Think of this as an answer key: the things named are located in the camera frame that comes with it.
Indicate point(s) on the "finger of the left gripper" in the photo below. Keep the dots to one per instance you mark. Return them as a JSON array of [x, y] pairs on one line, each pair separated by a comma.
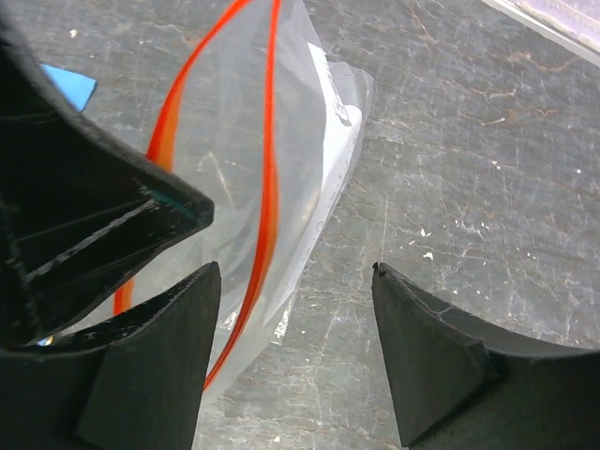
[[81, 212]]

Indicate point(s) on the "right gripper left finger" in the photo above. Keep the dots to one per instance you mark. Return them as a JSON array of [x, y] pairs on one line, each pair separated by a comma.
[[134, 381]]

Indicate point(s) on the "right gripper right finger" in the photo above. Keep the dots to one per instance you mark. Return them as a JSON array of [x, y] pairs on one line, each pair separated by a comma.
[[459, 382]]

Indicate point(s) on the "clear zip top bag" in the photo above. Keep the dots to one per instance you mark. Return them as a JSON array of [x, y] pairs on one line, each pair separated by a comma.
[[269, 129]]

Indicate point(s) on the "blue patterned cloth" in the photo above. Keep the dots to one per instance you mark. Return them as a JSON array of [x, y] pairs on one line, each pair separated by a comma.
[[76, 88]]

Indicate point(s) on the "aluminium frame back rail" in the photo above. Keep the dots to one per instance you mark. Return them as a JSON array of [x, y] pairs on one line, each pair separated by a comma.
[[572, 24]]

